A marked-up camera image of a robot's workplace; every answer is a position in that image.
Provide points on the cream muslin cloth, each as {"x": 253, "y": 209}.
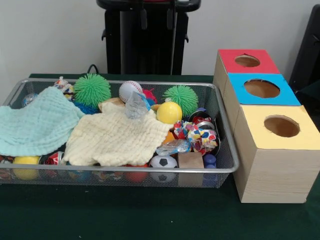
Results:
{"x": 112, "y": 140}

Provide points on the green spiky rubber ball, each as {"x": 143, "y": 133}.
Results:
{"x": 92, "y": 90}
{"x": 180, "y": 96}

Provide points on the white baseball with red stitching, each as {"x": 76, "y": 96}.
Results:
{"x": 128, "y": 90}

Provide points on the clear plastic bottle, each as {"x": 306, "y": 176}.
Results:
{"x": 136, "y": 106}

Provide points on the wooden box with three holes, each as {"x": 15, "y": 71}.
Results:
{"x": 275, "y": 175}

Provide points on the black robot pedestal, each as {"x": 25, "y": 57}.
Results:
{"x": 150, "y": 37}

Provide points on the black upright panel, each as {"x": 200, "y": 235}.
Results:
{"x": 308, "y": 50}

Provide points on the flattened clear bottle, blue label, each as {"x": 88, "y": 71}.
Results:
{"x": 175, "y": 146}

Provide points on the yellow tennis-style ball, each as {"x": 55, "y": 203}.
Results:
{"x": 170, "y": 112}

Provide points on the crumpled colourful patterned paper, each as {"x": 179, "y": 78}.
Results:
{"x": 197, "y": 136}

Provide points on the dark green table cloth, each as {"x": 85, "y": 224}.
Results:
{"x": 150, "y": 215}

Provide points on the mint green muslin cloth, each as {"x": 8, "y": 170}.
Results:
{"x": 32, "y": 125}

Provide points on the brown wooden block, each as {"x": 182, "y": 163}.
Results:
{"x": 190, "y": 161}

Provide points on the small black and white football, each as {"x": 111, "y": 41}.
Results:
{"x": 162, "y": 163}

